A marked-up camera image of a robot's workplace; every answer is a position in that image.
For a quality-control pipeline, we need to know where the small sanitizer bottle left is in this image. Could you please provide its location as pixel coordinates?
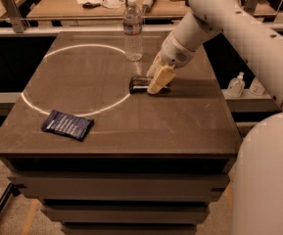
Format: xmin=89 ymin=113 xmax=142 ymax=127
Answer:
xmin=227 ymin=71 xmax=245 ymax=98

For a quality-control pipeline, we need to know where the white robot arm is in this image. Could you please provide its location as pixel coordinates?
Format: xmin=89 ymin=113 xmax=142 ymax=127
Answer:
xmin=147 ymin=0 xmax=283 ymax=235

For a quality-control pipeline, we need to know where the grey drawer cabinet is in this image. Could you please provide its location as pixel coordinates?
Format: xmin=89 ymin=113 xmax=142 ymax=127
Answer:
xmin=5 ymin=156 xmax=232 ymax=235

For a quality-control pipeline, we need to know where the black chocolate rxbar wrapper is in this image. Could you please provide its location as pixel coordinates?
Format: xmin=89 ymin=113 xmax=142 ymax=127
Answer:
xmin=128 ymin=75 xmax=172 ymax=95

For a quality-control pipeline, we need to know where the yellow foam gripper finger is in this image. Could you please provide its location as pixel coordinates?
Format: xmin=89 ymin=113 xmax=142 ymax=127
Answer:
xmin=147 ymin=65 xmax=175 ymax=95
xmin=146 ymin=53 xmax=162 ymax=77

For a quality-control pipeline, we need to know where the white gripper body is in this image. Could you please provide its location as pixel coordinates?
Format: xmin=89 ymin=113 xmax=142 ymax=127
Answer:
xmin=161 ymin=32 xmax=196 ymax=69

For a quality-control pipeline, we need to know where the blue blueberry rxbar wrapper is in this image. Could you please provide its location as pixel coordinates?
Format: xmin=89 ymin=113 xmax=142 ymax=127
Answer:
xmin=41 ymin=110 xmax=94 ymax=141

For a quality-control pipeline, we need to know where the clear plastic water bottle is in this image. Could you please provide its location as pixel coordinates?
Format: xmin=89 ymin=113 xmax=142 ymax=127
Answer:
xmin=122 ymin=0 xmax=143 ymax=62

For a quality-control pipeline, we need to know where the grey metal bracket left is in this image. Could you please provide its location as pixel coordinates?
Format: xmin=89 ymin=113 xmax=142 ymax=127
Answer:
xmin=1 ymin=0 xmax=26 ymax=33

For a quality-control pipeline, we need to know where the small sanitizer bottle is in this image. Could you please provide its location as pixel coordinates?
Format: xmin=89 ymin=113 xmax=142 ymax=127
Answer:
xmin=249 ymin=77 xmax=265 ymax=96
xmin=227 ymin=71 xmax=245 ymax=98

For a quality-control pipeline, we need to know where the small sanitizer bottle right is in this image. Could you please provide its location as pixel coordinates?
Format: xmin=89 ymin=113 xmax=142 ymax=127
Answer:
xmin=249 ymin=77 xmax=265 ymax=96

